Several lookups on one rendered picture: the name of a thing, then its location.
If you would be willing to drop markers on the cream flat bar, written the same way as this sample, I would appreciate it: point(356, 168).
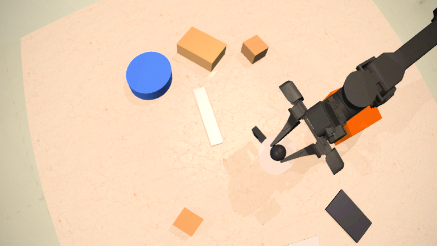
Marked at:
point(208, 117)
point(312, 241)

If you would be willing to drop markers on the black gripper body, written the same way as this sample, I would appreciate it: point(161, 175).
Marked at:
point(294, 96)

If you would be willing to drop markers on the blue short cylinder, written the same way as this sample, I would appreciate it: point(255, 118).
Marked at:
point(149, 75)

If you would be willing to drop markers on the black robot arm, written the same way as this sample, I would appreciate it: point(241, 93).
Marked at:
point(372, 84)

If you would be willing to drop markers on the french press coffee maker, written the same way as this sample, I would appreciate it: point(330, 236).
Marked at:
point(270, 157)

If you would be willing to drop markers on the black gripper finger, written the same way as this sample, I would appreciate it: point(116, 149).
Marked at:
point(309, 150)
point(291, 124)

